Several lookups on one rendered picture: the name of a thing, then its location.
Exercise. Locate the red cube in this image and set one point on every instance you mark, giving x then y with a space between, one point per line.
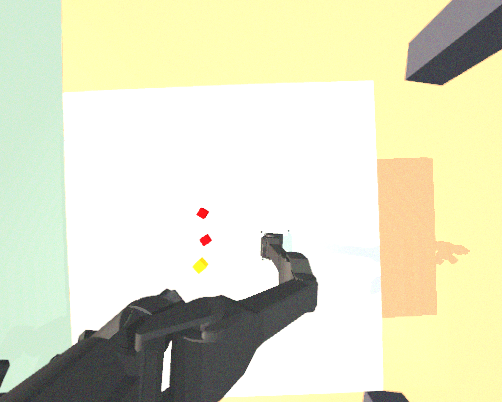
205 240
202 213

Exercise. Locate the yellow cube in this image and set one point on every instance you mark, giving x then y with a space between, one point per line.
200 265

